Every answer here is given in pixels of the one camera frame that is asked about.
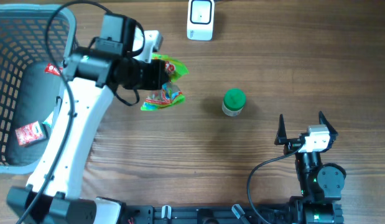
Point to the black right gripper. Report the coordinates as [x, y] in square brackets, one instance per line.
[281, 139]

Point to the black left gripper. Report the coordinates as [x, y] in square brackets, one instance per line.
[159, 75]

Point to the Haribo gummy candy bag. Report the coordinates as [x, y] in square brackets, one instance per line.
[170, 94]

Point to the green lidded white jar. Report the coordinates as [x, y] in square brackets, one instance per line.
[233, 102]

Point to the small red white box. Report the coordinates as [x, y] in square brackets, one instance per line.
[30, 134]

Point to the teal tissue packet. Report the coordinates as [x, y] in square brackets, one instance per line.
[49, 121]

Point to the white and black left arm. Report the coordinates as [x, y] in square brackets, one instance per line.
[122, 57]

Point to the white barcode scanner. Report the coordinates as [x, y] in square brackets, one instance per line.
[200, 19]

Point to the grey plastic shopping basket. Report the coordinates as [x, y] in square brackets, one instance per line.
[28, 93]

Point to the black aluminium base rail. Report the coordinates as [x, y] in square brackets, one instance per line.
[270, 213]

